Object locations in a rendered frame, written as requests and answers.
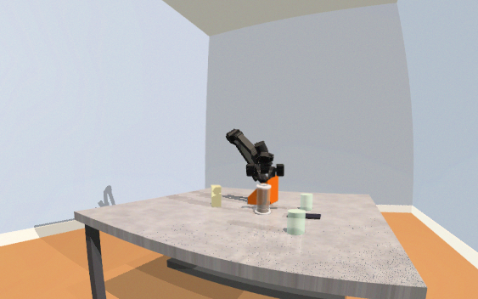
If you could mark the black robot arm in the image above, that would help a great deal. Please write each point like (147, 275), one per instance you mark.
(253, 154)

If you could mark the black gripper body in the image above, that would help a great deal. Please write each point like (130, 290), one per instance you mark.
(250, 169)

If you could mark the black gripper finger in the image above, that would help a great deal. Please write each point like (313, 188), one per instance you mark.
(258, 172)
(271, 173)

